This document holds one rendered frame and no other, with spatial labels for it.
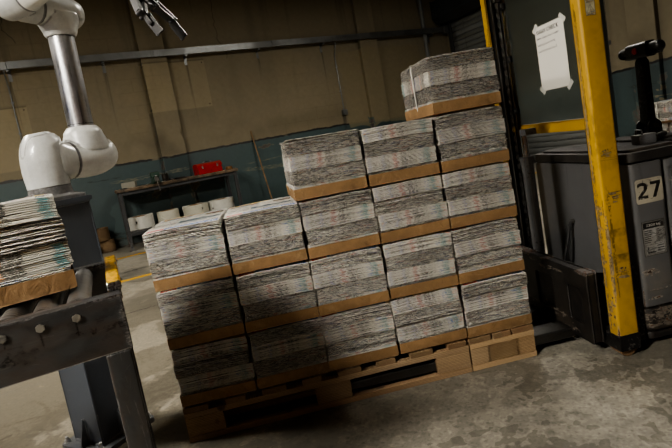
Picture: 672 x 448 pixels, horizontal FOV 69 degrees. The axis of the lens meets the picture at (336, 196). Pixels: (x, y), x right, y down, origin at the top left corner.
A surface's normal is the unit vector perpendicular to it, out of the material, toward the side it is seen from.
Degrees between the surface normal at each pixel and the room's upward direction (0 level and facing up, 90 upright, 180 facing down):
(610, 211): 90
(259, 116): 90
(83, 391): 90
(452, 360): 90
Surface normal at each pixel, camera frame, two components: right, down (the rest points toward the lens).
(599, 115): 0.15, 0.08
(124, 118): 0.44, 0.02
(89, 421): -0.48, 0.18
